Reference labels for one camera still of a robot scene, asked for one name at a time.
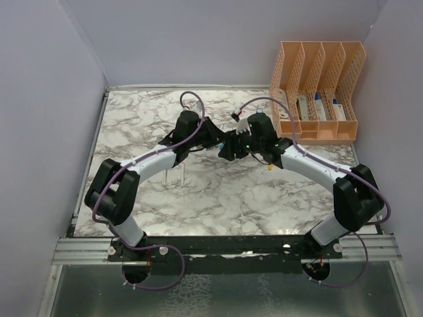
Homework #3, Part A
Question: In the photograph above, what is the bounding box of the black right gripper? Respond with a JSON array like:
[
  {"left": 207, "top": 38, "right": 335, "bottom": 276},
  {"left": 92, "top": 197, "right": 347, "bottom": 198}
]
[{"left": 219, "top": 126, "right": 263, "bottom": 161}]

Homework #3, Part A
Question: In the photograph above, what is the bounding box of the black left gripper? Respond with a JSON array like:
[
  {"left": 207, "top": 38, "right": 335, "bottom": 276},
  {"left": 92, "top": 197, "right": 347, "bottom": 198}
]
[{"left": 187, "top": 117, "right": 225, "bottom": 149}]

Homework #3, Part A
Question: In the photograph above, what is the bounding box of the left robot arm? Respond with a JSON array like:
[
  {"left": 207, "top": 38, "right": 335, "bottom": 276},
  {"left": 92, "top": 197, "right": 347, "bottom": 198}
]
[{"left": 84, "top": 110, "right": 225, "bottom": 261}]

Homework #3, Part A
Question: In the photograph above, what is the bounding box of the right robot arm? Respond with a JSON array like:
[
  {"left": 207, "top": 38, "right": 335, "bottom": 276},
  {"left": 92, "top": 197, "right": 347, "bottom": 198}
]
[{"left": 219, "top": 113, "right": 385, "bottom": 258}]

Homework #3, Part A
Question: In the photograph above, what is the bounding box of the white box in organizer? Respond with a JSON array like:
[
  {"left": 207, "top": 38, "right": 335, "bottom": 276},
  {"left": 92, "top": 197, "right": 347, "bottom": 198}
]
[{"left": 274, "top": 88, "right": 289, "bottom": 121}]

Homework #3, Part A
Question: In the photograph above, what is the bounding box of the blue white box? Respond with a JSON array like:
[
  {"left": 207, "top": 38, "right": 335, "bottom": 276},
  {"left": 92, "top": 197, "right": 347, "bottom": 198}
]
[{"left": 315, "top": 92, "right": 328, "bottom": 121}]

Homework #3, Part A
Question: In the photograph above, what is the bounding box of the orange file organizer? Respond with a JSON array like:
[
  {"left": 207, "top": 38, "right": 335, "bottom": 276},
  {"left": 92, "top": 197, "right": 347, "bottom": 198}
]
[{"left": 269, "top": 41, "right": 366, "bottom": 145}]

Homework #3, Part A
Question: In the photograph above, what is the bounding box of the red white box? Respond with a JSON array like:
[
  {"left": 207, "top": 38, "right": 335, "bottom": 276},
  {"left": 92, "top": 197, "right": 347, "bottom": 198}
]
[{"left": 332, "top": 98, "right": 346, "bottom": 121}]

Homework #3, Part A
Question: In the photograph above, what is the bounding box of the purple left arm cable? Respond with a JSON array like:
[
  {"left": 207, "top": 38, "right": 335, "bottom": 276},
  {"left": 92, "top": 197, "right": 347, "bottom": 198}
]
[{"left": 91, "top": 91, "right": 208, "bottom": 291}]

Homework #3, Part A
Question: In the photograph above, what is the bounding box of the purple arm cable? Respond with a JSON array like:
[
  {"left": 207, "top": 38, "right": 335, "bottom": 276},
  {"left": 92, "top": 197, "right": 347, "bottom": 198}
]
[
  {"left": 91, "top": 91, "right": 208, "bottom": 291},
  {"left": 236, "top": 96, "right": 391, "bottom": 288}
]

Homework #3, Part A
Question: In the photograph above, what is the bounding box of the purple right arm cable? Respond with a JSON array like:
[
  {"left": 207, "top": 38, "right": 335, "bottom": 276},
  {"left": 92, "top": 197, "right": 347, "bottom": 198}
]
[{"left": 236, "top": 96, "right": 391, "bottom": 288}]

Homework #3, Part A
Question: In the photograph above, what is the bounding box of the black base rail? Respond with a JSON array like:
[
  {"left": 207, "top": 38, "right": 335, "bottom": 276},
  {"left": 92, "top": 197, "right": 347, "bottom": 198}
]
[{"left": 108, "top": 235, "right": 342, "bottom": 275}]

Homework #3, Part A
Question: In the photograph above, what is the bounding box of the aluminium frame rail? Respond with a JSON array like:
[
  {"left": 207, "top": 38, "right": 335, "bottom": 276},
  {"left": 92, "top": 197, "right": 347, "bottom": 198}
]
[{"left": 53, "top": 234, "right": 402, "bottom": 265}]

